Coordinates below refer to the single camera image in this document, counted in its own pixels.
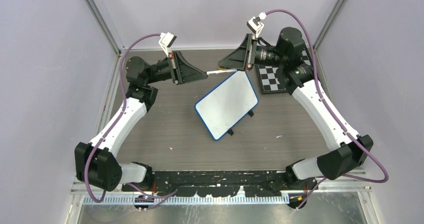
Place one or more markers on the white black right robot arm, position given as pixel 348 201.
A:
pixel 346 146

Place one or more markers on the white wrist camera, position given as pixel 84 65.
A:
pixel 255 24
pixel 165 42

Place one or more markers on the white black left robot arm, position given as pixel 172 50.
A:
pixel 95 162

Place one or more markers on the black white checkerboard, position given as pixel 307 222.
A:
pixel 267 75

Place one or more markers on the perforated metal strip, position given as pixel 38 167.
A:
pixel 238 199

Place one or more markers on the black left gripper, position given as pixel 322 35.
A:
pixel 181 71

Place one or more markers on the white black marker pen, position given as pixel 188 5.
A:
pixel 221 71

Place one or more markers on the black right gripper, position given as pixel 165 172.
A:
pixel 238 59

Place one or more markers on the aluminium frame rail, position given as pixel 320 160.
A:
pixel 99 179

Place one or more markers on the blue framed whiteboard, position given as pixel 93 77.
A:
pixel 226 104

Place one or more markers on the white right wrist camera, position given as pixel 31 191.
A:
pixel 255 24

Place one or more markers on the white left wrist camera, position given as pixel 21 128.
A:
pixel 165 42

